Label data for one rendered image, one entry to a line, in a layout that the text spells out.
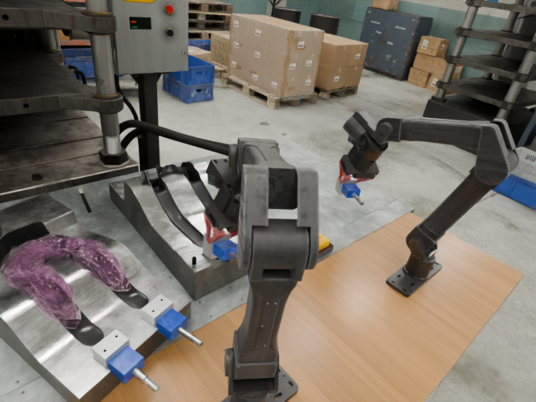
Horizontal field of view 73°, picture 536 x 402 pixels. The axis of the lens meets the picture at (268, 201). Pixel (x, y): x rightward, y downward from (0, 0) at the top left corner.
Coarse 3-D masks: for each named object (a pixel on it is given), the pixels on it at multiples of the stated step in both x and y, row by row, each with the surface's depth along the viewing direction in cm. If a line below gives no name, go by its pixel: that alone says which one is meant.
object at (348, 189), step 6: (348, 180) 111; (354, 180) 112; (336, 186) 115; (342, 186) 112; (348, 186) 111; (354, 186) 111; (342, 192) 112; (348, 192) 109; (354, 192) 109; (360, 192) 110; (354, 198) 108; (360, 204) 105
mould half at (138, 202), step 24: (120, 192) 107; (144, 192) 97; (192, 192) 103; (216, 192) 106; (144, 216) 94; (192, 216) 98; (144, 240) 99; (168, 240) 88; (168, 264) 90; (192, 288) 83; (216, 288) 87
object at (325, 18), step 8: (312, 16) 698; (320, 16) 683; (328, 16) 715; (336, 16) 720; (312, 24) 701; (320, 24) 690; (328, 24) 688; (336, 24) 695; (328, 32) 696; (336, 32) 707
